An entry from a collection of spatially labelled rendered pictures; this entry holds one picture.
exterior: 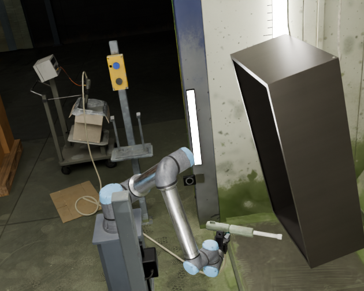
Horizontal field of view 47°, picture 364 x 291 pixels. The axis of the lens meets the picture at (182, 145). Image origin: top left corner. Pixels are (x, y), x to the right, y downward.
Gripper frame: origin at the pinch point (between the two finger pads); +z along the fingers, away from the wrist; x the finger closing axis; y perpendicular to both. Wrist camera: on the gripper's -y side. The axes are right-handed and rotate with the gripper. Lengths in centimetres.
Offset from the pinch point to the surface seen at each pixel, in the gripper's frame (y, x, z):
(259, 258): 49, 16, 33
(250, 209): 40, 0, 81
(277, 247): 49, 27, 48
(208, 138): -31, -29, 69
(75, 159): 41, -209, 137
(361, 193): 27, 87, 105
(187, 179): 2, -46, 59
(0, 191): 53, -267, 77
